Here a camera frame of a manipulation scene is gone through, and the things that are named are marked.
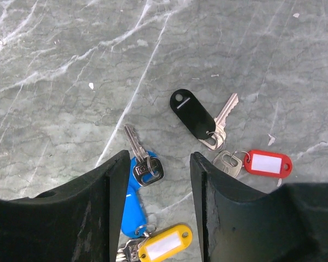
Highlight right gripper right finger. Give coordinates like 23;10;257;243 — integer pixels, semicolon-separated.
190;152;328;261

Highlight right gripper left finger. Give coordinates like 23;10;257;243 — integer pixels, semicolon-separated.
0;150;130;261

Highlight blue tag key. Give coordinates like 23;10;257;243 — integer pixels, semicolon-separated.
121;125;164;238

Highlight red tag key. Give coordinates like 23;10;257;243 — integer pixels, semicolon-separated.
213;150;292;179

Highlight yellow tag key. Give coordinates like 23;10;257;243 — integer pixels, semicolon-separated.
115;224;193;261

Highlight black tag key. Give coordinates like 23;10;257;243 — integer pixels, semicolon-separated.
169;89;238;151

